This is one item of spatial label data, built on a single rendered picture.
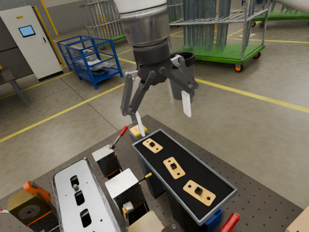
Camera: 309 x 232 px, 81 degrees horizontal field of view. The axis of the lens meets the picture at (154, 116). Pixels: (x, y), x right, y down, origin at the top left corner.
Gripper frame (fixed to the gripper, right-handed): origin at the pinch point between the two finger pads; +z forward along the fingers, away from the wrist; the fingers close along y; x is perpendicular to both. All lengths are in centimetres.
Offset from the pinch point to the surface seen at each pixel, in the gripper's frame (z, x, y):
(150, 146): 18.3, -12.8, 3.3
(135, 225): 26.9, 6.9, 17.7
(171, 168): 18.1, 0.6, 1.0
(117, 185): 23.8, -7.2, 19.3
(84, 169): 35, -34, 34
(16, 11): -58, -626, 149
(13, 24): -31, -620, 171
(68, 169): 35, -39, 41
